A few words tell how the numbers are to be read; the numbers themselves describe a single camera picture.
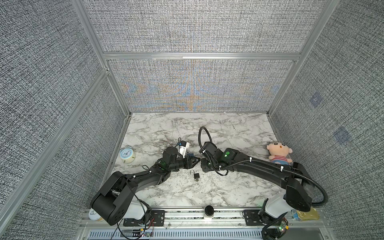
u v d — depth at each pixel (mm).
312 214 717
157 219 735
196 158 784
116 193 470
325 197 413
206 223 732
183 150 775
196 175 878
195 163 784
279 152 900
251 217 736
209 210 667
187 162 737
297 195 413
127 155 922
